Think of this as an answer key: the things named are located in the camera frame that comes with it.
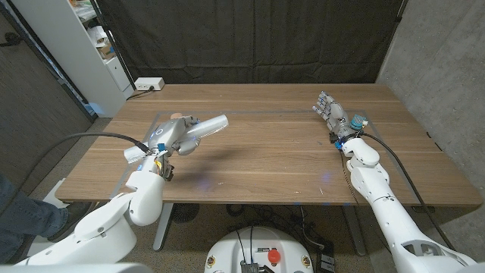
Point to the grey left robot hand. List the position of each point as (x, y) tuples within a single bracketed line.
[(166, 134)]

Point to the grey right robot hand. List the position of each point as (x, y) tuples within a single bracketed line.
[(335, 115)]

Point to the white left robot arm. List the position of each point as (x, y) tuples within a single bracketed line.
[(113, 220)]

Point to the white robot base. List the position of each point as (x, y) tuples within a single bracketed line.
[(257, 242)]

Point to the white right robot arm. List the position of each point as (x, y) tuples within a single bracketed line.
[(390, 216)]

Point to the tan tape roll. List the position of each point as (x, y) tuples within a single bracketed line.
[(175, 116)]

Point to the white power strip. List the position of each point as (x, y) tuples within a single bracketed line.
[(149, 83)]

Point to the wooden table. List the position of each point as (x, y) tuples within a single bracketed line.
[(265, 112)]

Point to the black round floor fan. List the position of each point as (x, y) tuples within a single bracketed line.
[(185, 212)]

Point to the white table leg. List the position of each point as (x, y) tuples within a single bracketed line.
[(162, 227)]

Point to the black backdrop stand pole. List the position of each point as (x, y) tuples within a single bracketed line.
[(113, 45)]

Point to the small cardboard box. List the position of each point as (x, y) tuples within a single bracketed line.
[(106, 50)]

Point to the black fabric backdrop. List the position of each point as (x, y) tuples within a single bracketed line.
[(250, 41)]

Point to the grey table leg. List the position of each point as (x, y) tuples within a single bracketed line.
[(355, 231)]

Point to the white shelf cabinet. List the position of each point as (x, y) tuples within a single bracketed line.
[(76, 57)]

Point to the person's dark shoe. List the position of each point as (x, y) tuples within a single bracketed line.
[(68, 220)]

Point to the black floor power strip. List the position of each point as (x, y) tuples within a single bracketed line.
[(326, 259)]

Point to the red emergency stop button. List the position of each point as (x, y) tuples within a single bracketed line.
[(274, 256)]

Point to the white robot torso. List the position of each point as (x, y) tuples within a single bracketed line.
[(76, 268)]

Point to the person's leg in jeans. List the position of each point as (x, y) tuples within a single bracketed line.
[(22, 220)]

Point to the teal right wrist camera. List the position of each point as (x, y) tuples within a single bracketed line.
[(358, 122)]

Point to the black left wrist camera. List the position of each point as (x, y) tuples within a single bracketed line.
[(168, 170)]

